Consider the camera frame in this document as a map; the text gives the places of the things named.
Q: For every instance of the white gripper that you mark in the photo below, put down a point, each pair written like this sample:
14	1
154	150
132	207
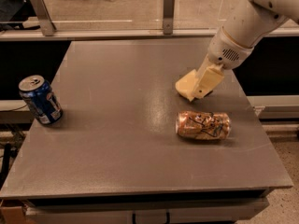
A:
226	50

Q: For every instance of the yellow sponge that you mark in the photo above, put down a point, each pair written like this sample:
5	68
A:
186	84

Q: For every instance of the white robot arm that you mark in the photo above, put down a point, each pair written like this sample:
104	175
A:
250	21

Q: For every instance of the orange soda can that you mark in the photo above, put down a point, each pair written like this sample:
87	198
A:
203	125

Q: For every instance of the blue soda can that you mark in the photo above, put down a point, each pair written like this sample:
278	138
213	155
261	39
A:
37	93

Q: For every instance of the clear glass barrier panel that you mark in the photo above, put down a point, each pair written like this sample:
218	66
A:
137	14

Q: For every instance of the middle metal bracket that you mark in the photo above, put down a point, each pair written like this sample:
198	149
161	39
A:
168	16

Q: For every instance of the metal bracket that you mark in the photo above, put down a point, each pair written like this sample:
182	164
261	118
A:
168	16
47	26

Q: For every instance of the left metal bracket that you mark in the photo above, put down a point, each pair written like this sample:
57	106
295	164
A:
47	26

